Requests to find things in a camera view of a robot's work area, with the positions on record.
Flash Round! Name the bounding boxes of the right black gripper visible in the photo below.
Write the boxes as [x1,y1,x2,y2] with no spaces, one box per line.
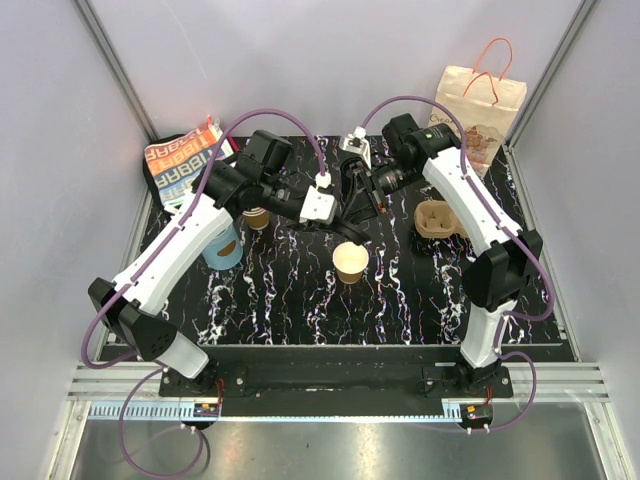
[338,158,420,232]

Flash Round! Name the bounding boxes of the stack of paper coffee cups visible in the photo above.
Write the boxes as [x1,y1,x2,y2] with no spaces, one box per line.
[243,207,270,231]

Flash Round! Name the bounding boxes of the single brown paper cup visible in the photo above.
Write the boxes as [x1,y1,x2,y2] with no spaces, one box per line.
[332,242,369,285]

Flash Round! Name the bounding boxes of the beige paper takeout bag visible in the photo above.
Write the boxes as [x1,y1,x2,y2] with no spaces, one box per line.
[429,57,527,178]

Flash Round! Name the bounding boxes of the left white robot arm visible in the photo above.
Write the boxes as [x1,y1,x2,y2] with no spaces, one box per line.
[88,130,335,396]

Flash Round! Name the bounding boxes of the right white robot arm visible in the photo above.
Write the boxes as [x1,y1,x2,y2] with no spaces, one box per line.
[340,113,542,397]

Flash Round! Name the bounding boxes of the stack of black cup lids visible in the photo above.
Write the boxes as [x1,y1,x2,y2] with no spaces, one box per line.
[340,157,375,224]

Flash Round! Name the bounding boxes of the colourful rabbit print cloth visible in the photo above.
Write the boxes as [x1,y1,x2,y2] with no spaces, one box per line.
[142,116,223,214]

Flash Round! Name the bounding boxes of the stack of brown cup carriers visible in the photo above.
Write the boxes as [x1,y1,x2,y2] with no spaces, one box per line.
[414,200,468,239]

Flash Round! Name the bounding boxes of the light blue straw holder cup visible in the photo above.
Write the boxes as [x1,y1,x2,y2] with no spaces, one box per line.
[202,224,243,271]

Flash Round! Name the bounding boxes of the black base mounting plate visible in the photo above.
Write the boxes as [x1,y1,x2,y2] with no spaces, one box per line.
[158,343,514,417]

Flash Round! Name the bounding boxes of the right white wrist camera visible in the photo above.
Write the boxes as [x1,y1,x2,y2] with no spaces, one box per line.
[339,126,371,168]

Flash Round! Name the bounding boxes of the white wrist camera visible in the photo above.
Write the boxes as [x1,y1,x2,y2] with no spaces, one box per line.
[299,172,338,225]
[339,126,371,168]

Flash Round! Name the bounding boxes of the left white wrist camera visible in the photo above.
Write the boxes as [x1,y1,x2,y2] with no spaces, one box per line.
[299,172,338,225]

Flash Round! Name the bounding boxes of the aluminium frame rail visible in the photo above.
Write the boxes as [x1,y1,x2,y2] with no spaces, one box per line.
[47,359,626,479]

